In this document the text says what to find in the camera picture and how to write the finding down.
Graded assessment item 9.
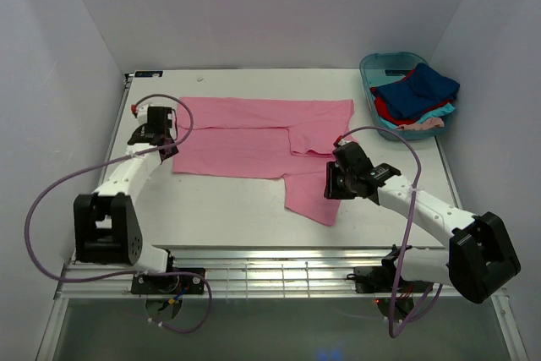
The pink t shirt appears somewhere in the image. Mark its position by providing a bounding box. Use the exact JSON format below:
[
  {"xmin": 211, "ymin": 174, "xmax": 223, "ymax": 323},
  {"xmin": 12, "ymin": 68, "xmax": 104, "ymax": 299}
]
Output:
[{"xmin": 172, "ymin": 97, "xmax": 354, "ymax": 227}]

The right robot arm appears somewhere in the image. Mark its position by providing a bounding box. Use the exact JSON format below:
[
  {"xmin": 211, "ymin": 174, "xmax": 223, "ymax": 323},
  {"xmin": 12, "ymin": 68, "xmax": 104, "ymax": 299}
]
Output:
[{"xmin": 324, "ymin": 140, "xmax": 521, "ymax": 304}]

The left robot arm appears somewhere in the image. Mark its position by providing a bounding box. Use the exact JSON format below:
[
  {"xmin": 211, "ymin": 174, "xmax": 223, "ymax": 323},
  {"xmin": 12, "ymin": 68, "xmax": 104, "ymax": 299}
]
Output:
[{"xmin": 74, "ymin": 105, "xmax": 178, "ymax": 273}]

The blue label sticker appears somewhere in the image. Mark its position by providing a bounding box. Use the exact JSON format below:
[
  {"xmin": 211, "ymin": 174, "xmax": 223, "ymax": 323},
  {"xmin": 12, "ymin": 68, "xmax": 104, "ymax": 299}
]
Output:
[{"xmin": 134, "ymin": 70, "xmax": 163, "ymax": 78}]

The light pink garment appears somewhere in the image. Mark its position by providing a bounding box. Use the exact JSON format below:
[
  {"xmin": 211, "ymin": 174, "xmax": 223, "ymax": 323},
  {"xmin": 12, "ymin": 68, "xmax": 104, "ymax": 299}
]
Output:
[{"xmin": 396, "ymin": 118, "xmax": 445, "ymax": 131}]

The teal plastic laundry basket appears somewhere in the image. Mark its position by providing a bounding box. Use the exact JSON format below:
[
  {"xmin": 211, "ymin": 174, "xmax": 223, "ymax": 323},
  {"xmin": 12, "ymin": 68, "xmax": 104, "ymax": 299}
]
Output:
[{"xmin": 359, "ymin": 52, "xmax": 460, "ymax": 141}]

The dark blue t shirt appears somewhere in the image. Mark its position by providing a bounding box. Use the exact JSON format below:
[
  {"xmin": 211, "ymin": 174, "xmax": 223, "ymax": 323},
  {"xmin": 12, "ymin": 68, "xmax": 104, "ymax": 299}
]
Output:
[{"xmin": 369, "ymin": 63, "xmax": 461, "ymax": 120}]

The turquoise garment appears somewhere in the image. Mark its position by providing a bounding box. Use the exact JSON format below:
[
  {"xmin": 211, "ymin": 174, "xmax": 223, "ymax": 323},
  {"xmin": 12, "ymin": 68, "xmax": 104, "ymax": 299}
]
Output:
[{"xmin": 417, "ymin": 102, "xmax": 456, "ymax": 123}]

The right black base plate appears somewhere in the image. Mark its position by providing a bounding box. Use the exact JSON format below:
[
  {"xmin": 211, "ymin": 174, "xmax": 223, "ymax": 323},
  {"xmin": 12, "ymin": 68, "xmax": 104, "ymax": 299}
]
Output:
[{"xmin": 346, "ymin": 265, "xmax": 429, "ymax": 296}]

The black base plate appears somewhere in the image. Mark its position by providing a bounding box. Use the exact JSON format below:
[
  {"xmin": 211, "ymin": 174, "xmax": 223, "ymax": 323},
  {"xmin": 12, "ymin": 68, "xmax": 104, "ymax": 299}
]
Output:
[
  {"xmin": 346, "ymin": 265, "xmax": 429, "ymax": 296},
  {"xmin": 129, "ymin": 267, "xmax": 205, "ymax": 296}
]

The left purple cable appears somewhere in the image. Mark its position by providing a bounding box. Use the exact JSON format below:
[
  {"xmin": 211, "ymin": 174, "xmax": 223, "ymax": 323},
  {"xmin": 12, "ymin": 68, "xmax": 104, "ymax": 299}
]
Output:
[{"xmin": 24, "ymin": 94, "xmax": 213, "ymax": 334}]

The purple cable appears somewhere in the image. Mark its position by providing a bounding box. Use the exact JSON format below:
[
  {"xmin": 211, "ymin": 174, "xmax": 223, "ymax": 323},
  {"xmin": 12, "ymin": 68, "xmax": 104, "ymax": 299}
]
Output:
[
  {"xmin": 24, "ymin": 94, "xmax": 213, "ymax": 334},
  {"xmin": 333, "ymin": 125, "xmax": 445, "ymax": 339}
]

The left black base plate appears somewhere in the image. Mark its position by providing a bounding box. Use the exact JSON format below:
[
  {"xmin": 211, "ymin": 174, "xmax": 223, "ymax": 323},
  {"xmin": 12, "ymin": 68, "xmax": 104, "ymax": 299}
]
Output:
[{"xmin": 129, "ymin": 267, "xmax": 205, "ymax": 296}]

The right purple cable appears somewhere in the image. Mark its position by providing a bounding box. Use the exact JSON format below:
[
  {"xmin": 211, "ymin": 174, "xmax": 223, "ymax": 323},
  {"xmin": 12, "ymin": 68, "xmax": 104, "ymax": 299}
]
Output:
[{"xmin": 333, "ymin": 125, "xmax": 445, "ymax": 339}]

